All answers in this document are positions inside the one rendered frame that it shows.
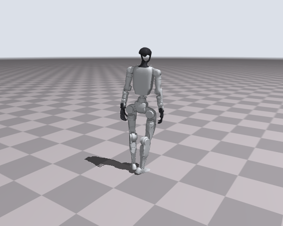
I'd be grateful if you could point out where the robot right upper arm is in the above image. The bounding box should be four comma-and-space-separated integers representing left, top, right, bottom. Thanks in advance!
152, 68, 161, 95

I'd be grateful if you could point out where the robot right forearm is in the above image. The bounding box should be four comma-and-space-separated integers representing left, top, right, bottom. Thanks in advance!
156, 88, 164, 110

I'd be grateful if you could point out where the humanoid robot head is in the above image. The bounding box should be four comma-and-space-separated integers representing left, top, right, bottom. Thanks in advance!
139, 48, 151, 68

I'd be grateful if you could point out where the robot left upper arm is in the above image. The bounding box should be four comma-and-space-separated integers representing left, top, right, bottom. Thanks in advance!
124, 67, 134, 91

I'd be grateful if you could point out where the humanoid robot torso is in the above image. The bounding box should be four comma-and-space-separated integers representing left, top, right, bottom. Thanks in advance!
133, 64, 154, 114

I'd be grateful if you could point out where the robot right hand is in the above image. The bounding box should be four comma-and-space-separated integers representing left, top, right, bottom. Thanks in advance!
158, 108, 164, 124

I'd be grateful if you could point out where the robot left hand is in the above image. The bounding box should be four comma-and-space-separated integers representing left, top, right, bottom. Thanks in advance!
120, 103, 127, 121

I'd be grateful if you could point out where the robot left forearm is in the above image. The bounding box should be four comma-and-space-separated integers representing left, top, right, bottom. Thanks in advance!
120, 89, 129, 107

